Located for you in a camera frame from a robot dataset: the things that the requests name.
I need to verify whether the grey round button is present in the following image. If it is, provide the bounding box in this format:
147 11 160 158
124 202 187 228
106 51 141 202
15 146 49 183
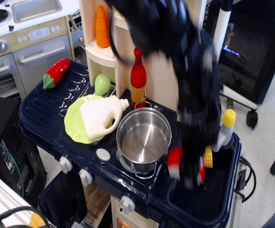
96 148 111 162

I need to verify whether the grey and wood toy kitchen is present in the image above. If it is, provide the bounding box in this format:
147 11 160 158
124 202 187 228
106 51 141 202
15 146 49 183
0 0 83 99

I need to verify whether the cream toy kitchen shelf tower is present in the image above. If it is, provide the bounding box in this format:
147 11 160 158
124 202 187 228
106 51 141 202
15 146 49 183
79 0 178 111

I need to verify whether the white wheeled stand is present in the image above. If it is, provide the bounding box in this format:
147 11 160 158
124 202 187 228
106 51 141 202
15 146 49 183
213 0 258 129

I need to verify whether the yellow object at bottom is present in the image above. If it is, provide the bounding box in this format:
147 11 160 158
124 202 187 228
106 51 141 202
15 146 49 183
29 212 50 228

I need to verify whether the green cable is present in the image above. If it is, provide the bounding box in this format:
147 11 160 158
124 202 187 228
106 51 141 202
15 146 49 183
4 152 25 198

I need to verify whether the orange toy carrot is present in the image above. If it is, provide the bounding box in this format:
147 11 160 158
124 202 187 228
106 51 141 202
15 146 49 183
95 5 110 48

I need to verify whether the black braided cable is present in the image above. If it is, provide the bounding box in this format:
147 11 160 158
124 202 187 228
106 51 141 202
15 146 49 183
0 201 50 228

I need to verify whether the grey stove knob middle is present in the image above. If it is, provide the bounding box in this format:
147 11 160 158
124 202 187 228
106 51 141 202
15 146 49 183
79 169 93 187

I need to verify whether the black monitor screen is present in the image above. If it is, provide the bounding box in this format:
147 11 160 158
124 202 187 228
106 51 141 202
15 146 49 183
219 0 275 104

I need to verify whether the navy blue toy kitchen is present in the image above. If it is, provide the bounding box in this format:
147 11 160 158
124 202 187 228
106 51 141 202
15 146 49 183
19 61 241 228

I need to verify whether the yellow toy corn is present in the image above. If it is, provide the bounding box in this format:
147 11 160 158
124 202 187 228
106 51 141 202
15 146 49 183
203 145 213 168

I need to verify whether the grey stove knob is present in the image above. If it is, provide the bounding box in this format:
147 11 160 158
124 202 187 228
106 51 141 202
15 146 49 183
59 156 73 174
120 195 136 215
79 169 93 187

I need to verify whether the light green toy plate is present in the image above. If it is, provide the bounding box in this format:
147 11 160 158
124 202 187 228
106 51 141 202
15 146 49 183
64 95 115 144

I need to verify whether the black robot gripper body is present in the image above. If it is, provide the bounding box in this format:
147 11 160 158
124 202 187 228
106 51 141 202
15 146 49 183
177 114 223 167

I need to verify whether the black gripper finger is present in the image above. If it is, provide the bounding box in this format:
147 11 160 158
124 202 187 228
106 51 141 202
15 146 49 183
180 159 194 190

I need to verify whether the green toy pear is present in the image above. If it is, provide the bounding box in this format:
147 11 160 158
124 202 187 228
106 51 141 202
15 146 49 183
94 74 111 96

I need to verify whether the black computer case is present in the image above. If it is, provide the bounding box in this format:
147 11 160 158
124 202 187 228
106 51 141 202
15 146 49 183
0 98 47 207

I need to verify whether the grey faucet with yellow cap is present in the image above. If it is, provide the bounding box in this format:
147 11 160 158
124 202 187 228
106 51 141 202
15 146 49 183
211 109 236 152

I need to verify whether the grey stove knob right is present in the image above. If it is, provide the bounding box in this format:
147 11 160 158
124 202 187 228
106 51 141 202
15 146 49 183
120 195 136 215

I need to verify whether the grey stove knob left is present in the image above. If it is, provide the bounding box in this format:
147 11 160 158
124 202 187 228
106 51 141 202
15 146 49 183
59 156 73 174

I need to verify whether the black power cable right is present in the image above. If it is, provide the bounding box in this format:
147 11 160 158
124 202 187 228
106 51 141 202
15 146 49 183
234 156 256 202

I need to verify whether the stainless steel pot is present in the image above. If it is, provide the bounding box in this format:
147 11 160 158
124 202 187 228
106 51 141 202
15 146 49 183
116 101 172 180

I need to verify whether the red toy ketchup bottle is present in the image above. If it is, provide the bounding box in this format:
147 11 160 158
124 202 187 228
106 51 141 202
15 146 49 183
130 47 147 108

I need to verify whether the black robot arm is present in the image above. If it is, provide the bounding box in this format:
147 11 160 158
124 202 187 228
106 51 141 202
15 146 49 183
108 0 223 190

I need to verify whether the red toy chili pepper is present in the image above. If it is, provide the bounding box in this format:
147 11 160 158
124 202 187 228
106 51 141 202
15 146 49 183
43 58 71 90

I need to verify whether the white toy detergent jug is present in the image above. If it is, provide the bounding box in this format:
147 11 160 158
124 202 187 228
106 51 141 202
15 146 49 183
79 95 129 141

